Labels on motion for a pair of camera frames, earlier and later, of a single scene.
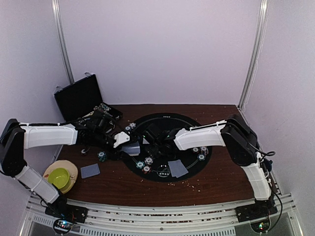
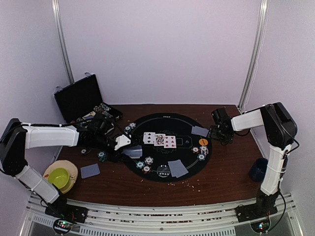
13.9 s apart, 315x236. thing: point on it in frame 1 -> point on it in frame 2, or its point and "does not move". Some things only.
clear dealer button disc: x=163 y=170 does not move
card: x=176 y=168 does not move
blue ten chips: x=204 y=150 does not move
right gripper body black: x=159 y=152 -> x=225 y=137
